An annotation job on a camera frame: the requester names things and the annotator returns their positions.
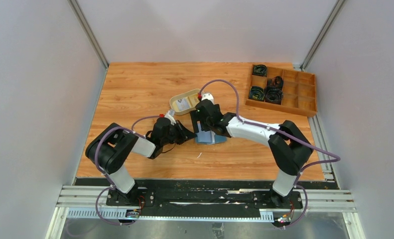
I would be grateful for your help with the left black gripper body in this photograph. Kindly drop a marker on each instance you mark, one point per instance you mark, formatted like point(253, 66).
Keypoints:
point(174, 136)

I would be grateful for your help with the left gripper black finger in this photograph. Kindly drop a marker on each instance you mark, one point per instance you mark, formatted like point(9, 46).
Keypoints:
point(187, 136)
point(179, 127)

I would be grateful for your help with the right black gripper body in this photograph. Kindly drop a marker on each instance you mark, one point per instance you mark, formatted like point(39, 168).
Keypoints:
point(206, 125)

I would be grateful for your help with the blue leather card holder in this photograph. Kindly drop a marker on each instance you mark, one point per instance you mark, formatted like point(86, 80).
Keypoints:
point(208, 137)

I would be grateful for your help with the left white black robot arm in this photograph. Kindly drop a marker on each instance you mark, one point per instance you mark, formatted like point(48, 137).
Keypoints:
point(110, 149)

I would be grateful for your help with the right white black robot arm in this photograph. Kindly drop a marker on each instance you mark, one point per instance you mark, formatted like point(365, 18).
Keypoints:
point(289, 147)

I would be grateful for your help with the yellow card in tray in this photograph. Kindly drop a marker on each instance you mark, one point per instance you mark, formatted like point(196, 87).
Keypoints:
point(193, 100)

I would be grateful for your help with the white card in tray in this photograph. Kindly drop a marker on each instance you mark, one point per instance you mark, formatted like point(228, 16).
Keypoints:
point(182, 104)

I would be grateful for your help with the cream oval tray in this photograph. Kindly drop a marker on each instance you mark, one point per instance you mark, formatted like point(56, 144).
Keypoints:
point(183, 95)

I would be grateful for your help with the rolled dark belt left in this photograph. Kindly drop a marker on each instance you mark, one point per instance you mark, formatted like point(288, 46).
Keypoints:
point(256, 93)

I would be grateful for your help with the rolled black belt large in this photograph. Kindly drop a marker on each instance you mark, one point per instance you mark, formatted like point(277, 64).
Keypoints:
point(273, 95)

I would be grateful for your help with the rolled black belt top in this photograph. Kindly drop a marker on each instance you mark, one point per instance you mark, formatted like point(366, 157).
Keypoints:
point(259, 70)

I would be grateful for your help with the rolled black belt middle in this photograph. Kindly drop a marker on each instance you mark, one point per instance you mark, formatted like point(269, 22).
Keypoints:
point(275, 82)

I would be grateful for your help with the wooden compartment organizer box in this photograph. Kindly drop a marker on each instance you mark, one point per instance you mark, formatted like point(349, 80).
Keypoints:
point(299, 91)

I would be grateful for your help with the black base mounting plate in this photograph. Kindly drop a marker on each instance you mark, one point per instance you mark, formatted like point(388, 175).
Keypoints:
point(203, 198)

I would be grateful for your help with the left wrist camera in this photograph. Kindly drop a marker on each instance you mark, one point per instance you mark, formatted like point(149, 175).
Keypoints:
point(169, 115)

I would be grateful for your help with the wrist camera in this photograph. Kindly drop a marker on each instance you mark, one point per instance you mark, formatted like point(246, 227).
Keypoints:
point(206, 96)
point(169, 115)

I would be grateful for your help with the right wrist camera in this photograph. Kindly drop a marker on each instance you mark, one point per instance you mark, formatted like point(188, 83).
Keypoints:
point(206, 96)

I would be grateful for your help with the aluminium rail frame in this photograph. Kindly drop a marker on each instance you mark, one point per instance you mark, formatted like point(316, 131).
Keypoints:
point(93, 212)

